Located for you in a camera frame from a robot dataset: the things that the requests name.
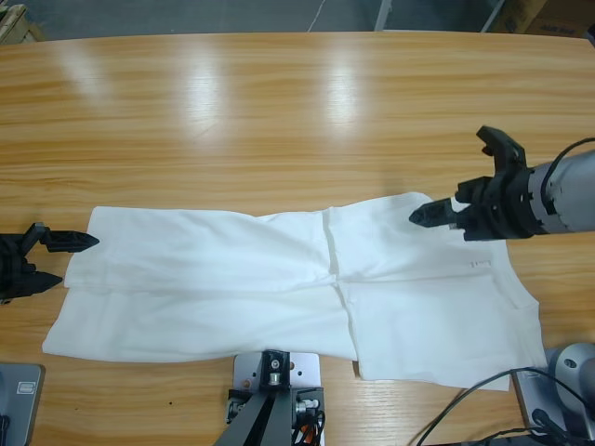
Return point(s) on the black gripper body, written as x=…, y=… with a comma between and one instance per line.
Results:
x=504, y=213
x=14, y=265

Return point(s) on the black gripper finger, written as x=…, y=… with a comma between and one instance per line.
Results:
x=432, y=214
x=70, y=241
x=43, y=283
x=476, y=191

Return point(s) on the white t-shirt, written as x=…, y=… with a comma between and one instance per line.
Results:
x=232, y=279

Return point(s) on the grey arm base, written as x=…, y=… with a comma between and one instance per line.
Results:
x=21, y=395
x=576, y=371

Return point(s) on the cardboard box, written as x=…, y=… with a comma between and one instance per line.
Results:
x=548, y=16

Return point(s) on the wooden crate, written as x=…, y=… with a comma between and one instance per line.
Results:
x=18, y=18

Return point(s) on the orange clamp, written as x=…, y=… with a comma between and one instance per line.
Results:
x=304, y=429

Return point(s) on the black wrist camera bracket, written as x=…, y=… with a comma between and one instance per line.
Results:
x=499, y=141

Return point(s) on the white metal frame leg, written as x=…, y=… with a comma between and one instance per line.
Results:
x=493, y=14
x=385, y=14

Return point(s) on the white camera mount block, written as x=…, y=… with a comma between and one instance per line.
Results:
x=304, y=371

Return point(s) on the dark camera post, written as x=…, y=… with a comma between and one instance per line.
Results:
x=260, y=418

